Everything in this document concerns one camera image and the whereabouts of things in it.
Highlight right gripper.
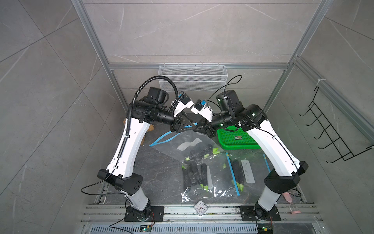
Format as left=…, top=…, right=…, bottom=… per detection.
left=193, top=113, right=233, bottom=138

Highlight dark eggplant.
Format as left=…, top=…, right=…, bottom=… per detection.
left=232, top=160, right=244, bottom=192

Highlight clear zip-top bag blue zipper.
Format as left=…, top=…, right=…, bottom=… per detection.
left=214, top=150, right=273, bottom=199

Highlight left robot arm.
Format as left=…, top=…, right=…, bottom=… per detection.
left=97, top=76, right=194, bottom=214

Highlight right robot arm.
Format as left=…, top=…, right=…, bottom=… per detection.
left=191, top=86, right=308, bottom=219

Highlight brown teddy bear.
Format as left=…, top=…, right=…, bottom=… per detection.
left=123, top=118, right=154, bottom=146

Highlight green plastic basket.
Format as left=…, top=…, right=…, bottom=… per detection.
left=217, top=126, right=261, bottom=150

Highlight small white clock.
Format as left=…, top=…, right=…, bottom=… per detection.
left=194, top=200, right=208, bottom=216

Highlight pink sand timer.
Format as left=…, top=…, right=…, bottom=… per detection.
left=282, top=192, right=302, bottom=215

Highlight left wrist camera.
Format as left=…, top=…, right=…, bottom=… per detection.
left=173, top=93, right=194, bottom=117

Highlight white wire wall basket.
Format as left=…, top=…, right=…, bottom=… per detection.
left=158, top=65, right=228, bottom=92

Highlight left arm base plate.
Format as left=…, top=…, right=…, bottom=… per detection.
left=124, top=206, right=165, bottom=222

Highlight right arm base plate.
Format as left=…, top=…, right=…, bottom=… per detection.
left=238, top=205, right=281, bottom=221

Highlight black wall hook rack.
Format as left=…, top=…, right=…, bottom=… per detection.
left=299, top=87, right=374, bottom=164

